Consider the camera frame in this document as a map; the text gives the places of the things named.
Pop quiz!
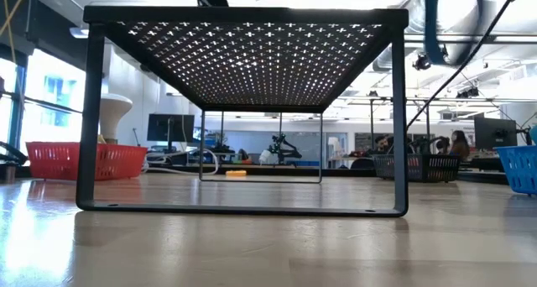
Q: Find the black perforated metal shelf riser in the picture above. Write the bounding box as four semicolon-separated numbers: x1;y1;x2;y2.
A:
75;5;410;219

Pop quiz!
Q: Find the red plastic basket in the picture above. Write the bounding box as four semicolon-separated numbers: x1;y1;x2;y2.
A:
25;141;149;182

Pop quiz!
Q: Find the blue plastic basket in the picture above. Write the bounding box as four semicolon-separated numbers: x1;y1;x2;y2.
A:
493;145;537;196

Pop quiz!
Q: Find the black computer monitor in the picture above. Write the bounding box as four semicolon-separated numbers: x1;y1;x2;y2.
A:
146;113;196;144

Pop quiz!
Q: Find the white mushroom table lamp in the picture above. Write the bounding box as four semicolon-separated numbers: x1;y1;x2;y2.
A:
99;92;134;145

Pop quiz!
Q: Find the black plastic basket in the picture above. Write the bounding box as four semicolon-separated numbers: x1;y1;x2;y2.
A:
371;153;462;184

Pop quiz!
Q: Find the thin white lamp cable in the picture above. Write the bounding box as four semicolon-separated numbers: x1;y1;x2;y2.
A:
142;147;222;175

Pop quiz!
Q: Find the black aluminium table frame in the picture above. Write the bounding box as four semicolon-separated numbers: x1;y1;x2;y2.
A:
0;163;537;184

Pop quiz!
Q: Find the black metal rig frame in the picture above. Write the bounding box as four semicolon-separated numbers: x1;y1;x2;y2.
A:
368;96;432;154

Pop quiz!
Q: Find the black ceiling camera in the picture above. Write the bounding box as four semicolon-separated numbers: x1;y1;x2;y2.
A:
413;51;433;71
456;86;480;99

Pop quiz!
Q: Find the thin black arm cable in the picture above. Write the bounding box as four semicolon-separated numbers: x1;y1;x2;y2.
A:
404;0;522;132

